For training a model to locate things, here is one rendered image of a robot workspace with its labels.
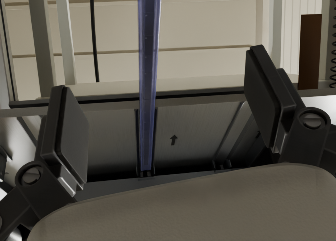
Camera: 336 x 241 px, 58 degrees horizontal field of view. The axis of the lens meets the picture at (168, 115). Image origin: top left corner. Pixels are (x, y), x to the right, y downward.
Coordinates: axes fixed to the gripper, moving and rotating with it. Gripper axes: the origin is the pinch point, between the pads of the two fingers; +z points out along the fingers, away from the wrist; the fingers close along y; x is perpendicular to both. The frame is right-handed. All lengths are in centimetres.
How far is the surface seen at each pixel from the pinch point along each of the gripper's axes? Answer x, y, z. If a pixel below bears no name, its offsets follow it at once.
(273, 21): -48, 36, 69
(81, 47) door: -150, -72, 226
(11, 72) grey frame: -20.2, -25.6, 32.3
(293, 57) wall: -191, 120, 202
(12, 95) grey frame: -22.3, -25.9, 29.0
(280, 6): -45, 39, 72
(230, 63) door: -183, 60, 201
